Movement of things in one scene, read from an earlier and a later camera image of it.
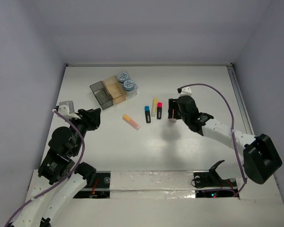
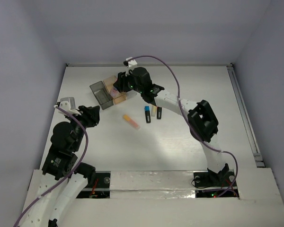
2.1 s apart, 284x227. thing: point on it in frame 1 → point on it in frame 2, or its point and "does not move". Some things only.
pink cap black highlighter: x=159 y=114 does not move
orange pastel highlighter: x=130 y=121 does not move
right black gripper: x=173 y=104 → x=123 y=78
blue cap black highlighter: x=147 y=112 does not move
